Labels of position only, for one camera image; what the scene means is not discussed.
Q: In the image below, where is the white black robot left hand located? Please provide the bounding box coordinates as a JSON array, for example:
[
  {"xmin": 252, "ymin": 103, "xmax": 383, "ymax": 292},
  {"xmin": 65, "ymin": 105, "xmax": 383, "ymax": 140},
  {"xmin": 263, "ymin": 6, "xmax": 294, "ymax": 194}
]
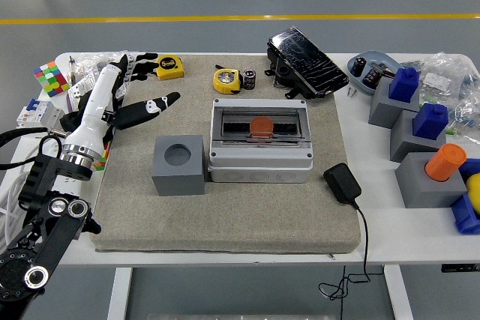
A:
[{"xmin": 64, "ymin": 52, "xmax": 182, "ymax": 156}]

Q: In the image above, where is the smoky transparent box lid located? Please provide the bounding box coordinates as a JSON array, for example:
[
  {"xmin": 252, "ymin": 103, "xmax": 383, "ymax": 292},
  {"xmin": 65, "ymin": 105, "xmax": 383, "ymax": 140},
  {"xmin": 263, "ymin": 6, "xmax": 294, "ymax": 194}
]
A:
[{"xmin": 219, "ymin": 106, "xmax": 305, "ymax": 145}]

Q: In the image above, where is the white packaging box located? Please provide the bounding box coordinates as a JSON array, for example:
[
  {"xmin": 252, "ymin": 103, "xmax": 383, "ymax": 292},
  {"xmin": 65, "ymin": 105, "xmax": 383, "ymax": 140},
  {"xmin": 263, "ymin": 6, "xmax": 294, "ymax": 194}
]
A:
[{"xmin": 65, "ymin": 72, "xmax": 127, "ymax": 111}]

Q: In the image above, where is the grey plastic junction box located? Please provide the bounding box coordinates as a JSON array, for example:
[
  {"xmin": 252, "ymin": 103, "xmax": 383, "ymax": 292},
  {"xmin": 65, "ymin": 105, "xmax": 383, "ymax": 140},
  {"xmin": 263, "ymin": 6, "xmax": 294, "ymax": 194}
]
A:
[{"xmin": 207, "ymin": 97, "xmax": 314, "ymax": 184}]

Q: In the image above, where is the black case with glossy lid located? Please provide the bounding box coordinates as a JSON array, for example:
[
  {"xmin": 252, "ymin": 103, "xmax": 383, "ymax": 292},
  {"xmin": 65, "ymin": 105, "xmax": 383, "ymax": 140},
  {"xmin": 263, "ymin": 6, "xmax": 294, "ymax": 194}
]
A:
[{"xmin": 263, "ymin": 26, "xmax": 350, "ymax": 100}]

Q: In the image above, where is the black cloth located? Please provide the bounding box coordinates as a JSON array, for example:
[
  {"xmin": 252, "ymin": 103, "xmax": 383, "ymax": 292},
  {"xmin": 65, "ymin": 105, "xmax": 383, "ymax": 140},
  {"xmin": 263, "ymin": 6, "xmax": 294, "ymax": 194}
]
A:
[{"xmin": 59, "ymin": 87, "xmax": 121, "ymax": 145}]

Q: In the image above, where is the black-edged rubik's cube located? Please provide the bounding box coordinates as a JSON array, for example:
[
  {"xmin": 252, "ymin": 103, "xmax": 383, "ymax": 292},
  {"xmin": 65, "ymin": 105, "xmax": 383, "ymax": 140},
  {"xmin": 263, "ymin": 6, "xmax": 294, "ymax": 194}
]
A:
[{"xmin": 91, "ymin": 142, "xmax": 110, "ymax": 172}]

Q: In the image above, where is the white-edged rubik's cube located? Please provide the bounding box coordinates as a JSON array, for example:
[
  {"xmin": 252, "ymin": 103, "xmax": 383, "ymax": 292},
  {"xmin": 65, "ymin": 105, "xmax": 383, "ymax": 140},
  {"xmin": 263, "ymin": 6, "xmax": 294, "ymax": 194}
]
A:
[{"xmin": 32, "ymin": 61, "xmax": 71, "ymax": 99}]

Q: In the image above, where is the white circuit breaker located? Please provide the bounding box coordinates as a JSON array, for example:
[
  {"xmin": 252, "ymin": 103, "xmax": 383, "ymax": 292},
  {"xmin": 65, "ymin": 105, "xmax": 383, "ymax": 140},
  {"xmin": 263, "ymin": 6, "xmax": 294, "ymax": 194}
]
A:
[{"xmin": 14, "ymin": 97, "xmax": 65, "ymax": 130}]

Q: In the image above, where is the grey cube holder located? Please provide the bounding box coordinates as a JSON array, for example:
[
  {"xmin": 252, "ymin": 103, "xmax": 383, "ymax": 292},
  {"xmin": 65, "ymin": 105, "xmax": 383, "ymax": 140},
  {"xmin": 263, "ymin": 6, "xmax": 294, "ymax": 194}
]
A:
[
  {"xmin": 394, "ymin": 151, "xmax": 468, "ymax": 209},
  {"xmin": 151, "ymin": 134, "xmax": 206, "ymax": 196},
  {"xmin": 367, "ymin": 78, "xmax": 420, "ymax": 129},
  {"xmin": 388, "ymin": 109, "xmax": 447, "ymax": 163}
]

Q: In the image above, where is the yellow black-faced tape measure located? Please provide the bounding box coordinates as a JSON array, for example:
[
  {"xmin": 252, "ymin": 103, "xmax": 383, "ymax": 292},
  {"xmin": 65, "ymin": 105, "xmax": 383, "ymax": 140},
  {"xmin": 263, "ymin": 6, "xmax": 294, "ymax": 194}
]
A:
[{"xmin": 212, "ymin": 67, "xmax": 242, "ymax": 94}]

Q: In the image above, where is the black capacitor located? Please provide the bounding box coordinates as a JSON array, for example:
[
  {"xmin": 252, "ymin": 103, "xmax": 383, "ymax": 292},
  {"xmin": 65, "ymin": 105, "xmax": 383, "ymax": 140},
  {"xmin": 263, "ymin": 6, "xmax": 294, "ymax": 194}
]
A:
[
  {"xmin": 361, "ymin": 67, "xmax": 383, "ymax": 88},
  {"xmin": 242, "ymin": 68, "xmax": 257, "ymax": 91},
  {"xmin": 350, "ymin": 56, "xmax": 367, "ymax": 76}
]

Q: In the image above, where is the grey-brown mat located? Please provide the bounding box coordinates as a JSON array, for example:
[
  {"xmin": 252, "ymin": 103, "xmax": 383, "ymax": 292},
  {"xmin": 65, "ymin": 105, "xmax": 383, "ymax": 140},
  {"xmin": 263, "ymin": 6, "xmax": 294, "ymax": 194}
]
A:
[{"xmin": 88, "ymin": 52, "xmax": 362, "ymax": 256}]

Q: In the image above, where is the white table leg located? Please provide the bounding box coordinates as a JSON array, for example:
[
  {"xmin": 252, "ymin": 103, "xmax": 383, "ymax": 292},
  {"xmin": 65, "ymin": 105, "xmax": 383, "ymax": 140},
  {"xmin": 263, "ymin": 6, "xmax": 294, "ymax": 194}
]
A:
[
  {"xmin": 382, "ymin": 265, "xmax": 413, "ymax": 320},
  {"xmin": 106, "ymin": 267, "xmax": 133, "ymax": 320}
]

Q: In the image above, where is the black power adapter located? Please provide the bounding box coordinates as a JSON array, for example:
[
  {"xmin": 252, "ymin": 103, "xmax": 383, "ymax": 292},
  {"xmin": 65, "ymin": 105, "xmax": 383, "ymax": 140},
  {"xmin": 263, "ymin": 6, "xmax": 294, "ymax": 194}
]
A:
[{"xmin": 322, "ymin": 162, "xmax": 362, "ymax": 207}]

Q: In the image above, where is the blue-grey tray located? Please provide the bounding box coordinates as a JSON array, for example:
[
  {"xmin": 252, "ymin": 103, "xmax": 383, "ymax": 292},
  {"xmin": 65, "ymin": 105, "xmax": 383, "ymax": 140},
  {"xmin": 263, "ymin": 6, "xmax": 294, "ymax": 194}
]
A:
[{"xmin": 345, "ymin": 49, "xmax": 402, "ymax": 96}]

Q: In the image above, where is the blue block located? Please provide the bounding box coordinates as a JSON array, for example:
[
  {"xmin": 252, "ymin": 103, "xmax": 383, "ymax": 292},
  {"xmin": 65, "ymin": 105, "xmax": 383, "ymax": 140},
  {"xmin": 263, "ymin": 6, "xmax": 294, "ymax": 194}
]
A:
[
  {"xmin": 388, "ymin": 67, "xmax": 420, "ymax": 103},
  {"xmin": 411, "ymin": 102, "xmax": 449, "ymax": 140}
]

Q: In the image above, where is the clear plastic parts bag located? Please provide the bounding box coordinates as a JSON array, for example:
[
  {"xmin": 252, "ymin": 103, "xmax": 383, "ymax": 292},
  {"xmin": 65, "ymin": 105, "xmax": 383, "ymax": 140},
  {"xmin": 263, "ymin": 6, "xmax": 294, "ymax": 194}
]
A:
[{"xmin": 403, "ymin": 52, "xmax": 480, "ymax": 137}]

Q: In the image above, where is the blue plastic bin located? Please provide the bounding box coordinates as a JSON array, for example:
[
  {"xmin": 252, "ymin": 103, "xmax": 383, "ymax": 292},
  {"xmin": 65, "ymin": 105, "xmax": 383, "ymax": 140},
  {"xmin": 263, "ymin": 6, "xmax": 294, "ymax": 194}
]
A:
[{"xmin": 449, "ymin": 157, "xmax": 480, "ymax": 235}]

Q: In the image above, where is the yellow round object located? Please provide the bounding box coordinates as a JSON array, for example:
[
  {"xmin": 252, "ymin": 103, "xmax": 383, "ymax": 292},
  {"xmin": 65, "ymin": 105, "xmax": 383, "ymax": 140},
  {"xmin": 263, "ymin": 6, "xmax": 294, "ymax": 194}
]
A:
[{"xmin": 464, "ymin": 172, "xmax": 480, "ymax": 220}]

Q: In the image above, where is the black table control panel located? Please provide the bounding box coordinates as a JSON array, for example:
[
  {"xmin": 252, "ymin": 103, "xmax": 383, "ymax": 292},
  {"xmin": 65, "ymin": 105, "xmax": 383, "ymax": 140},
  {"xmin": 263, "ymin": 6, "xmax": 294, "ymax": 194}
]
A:
[{"xmin": 441, "ymin": 263, "xmax": 480, "ymax": 273}]

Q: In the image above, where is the yellow tape measure with strap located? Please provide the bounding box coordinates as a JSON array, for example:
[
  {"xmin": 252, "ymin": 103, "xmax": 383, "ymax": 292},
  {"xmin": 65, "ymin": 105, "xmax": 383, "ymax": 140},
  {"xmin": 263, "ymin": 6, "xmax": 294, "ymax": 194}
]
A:
[{"xmin": 148, "ymin": 55, "xmax": 185, "ymax": 81}]

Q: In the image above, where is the white power strip cable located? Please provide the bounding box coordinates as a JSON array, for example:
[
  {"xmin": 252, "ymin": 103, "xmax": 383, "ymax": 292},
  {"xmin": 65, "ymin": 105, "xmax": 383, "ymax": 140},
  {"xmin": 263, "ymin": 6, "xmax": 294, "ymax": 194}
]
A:
[{"xmin": 0, "ymin": 175, "xmax": 37, "ymax": 248}]

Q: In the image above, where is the black adapter cord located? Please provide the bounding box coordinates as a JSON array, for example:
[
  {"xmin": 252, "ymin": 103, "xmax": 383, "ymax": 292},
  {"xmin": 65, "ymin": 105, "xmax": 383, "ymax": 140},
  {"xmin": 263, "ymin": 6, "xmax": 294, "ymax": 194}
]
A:
[{"xmin": 317, "ymin": 202, "xmax": 371, "ymax": 320}]

